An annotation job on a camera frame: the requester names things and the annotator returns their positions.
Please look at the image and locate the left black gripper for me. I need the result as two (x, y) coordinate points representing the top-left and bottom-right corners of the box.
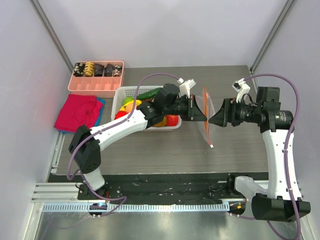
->
(163, 95), (207, 122)

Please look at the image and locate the clear zip top bag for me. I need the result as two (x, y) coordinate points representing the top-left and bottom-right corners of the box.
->
(197, 86), (216, 149)

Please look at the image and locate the yellow banana bunch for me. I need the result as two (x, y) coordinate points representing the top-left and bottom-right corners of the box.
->
(120, 100), (142, 111)

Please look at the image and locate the red apple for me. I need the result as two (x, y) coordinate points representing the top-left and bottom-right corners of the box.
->
(114, 110), (128, 120)
(166, 115), (179, 127)

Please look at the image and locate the peach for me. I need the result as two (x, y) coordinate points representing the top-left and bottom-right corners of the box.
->
(125, 103), (137, 114)

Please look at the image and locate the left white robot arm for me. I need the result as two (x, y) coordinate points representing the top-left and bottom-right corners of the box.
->
(68, 83), (207, 200)

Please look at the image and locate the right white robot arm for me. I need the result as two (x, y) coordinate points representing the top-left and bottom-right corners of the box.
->
(209, 87), (311, 223)

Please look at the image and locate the long green cucumber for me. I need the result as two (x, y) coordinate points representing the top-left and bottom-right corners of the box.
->
(136, 87), (161, 101)

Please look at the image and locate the green lime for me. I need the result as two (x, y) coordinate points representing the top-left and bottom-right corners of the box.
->
(122, 96), (134, 106)

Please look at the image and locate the white plastic basket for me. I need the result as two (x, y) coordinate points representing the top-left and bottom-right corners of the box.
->
(110, 85), (183, 132)

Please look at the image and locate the dark sushi piece three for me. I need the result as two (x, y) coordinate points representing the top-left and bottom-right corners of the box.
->
(112, 64), (123, 77)

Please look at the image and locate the blue folded cloth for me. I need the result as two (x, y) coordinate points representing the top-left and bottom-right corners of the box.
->
(56, 98), (106, 133)

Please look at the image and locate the dark sushi piece two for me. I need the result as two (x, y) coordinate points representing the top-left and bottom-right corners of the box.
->
(103, 63), (115, 77)

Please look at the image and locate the pink divided tray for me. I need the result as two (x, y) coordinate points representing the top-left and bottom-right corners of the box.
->
(68, 60), (125, 98)

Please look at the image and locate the dark cake piece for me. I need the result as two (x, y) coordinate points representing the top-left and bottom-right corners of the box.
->
(94, 63), (105, 77)

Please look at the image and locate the yellow spiral pastry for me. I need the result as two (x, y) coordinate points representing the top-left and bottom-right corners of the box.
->
(83, 61), (95, 77)

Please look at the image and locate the magenta folded cloth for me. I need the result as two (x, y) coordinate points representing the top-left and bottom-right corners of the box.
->
(54, 93), (104, 133)

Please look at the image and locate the dark sushi piece one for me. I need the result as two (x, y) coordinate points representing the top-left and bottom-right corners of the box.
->
(73, 62), (85, 77)

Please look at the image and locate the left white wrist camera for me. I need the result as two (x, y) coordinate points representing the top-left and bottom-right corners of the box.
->
(177, 78), (196, 98)

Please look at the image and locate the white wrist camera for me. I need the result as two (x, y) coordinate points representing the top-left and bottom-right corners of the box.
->
(177, 78), (196, 98)
(232, 78), (251, 103)

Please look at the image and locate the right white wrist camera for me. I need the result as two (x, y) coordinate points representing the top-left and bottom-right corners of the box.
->
(232, 78), (251, 103)

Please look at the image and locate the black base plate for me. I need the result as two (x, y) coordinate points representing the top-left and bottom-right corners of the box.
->
(47, 172), (270, 205)

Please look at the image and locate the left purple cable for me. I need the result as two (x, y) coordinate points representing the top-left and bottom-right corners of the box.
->
(66, 72), (185, 218)

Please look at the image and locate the white slotted cable duct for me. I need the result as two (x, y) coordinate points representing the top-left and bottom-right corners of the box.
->
(42, 202), (230, 213)

